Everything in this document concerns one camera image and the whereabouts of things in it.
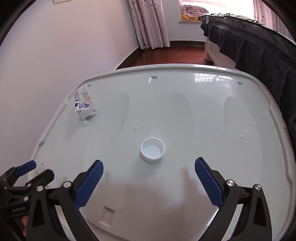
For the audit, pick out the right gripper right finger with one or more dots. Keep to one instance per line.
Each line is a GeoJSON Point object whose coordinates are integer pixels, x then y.
{"type": "Point", "coordinates": [254, 222]}

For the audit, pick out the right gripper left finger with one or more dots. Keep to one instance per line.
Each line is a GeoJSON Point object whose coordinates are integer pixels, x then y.
{"type": "Point", "coordinates": [43, 221]}

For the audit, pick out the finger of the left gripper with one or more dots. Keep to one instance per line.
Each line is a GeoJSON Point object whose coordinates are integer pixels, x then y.
{"type": "Point", "coordinates": [12, 174]}
{"type": "Point", "coordinates": [43, 179]}

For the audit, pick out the left hand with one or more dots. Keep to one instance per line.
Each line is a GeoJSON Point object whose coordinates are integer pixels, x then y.
{"type": "Point", "coordinates": [24, 222]}

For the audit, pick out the clear white blue wrapper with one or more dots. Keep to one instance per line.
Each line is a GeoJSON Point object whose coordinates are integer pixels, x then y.
{"type": "Point", "coordinates": [84, 106]}

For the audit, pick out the white bottle cap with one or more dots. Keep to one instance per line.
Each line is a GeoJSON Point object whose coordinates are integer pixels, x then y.
{"type": "Point", "coordinates": [152, 150]}

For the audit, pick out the white plastic storage box lid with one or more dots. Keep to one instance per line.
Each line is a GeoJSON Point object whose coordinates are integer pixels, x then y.
{"type": "Point", "coordinates": [152, 123]}

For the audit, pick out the bed with black skirt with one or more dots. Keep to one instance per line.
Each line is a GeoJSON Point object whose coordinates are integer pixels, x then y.
{"type": "Point", "coordinates": [261, 52]}

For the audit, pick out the left pink curtain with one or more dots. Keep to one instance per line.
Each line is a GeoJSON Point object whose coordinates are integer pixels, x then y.
{"type": "Point", "coordinates": [149, 23]}

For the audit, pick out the pink curtain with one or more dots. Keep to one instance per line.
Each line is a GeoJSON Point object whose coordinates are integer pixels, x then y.
{"type": "Point", "coordinates": [263, 14]}
{"type": "Point", "coordinates": [149, 23]}

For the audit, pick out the yellow plush on windowsill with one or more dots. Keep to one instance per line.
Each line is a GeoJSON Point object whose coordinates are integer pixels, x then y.
{"type": "Point", "coordinates": [189, 18]}

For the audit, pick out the right pink curtain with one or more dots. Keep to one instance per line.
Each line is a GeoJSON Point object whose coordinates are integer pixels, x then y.
{"type": "Point", "coordinates": [263, 14]}

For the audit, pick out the folded pink blanket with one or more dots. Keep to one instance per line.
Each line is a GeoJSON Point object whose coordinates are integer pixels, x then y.
{"type": "Point", "coordinates": [193, 11]}

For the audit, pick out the white wall socket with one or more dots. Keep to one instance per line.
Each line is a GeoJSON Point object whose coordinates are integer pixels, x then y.
{"type": "Point", "coordinates": [60, 1]}

